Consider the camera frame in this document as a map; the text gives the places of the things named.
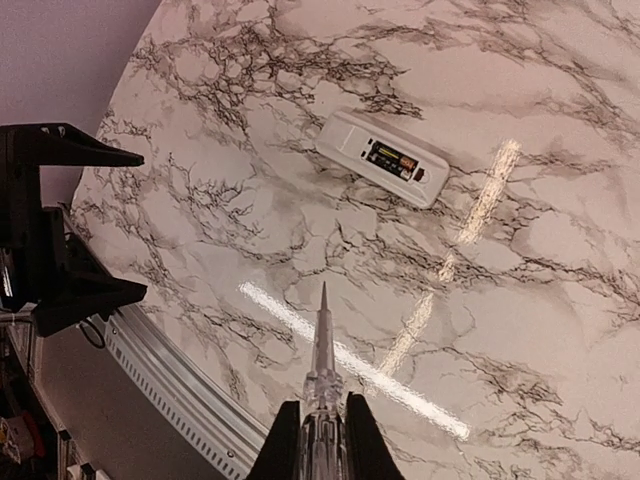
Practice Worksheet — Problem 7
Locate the black battery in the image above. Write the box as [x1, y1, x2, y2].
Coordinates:
[367, 154, 417, 181]

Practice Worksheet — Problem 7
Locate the clear handled screwdriver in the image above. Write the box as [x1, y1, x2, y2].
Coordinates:
[299, 287, 351, 479]

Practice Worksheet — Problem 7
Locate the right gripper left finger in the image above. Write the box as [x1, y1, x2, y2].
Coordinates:
[246, 401, 301, 480]

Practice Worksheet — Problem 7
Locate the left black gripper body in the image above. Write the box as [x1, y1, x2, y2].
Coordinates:
[1, 124, 78, 310]

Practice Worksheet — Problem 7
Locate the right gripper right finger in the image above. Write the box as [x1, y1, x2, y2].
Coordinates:
[345, 392, 404, 480]

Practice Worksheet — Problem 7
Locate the white remote control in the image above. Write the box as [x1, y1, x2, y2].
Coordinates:
[315, 108, 450, 209]

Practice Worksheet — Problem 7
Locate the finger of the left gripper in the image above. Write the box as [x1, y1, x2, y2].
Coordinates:
[32, 234, 147, 336]
[29, 123, 144, 167]

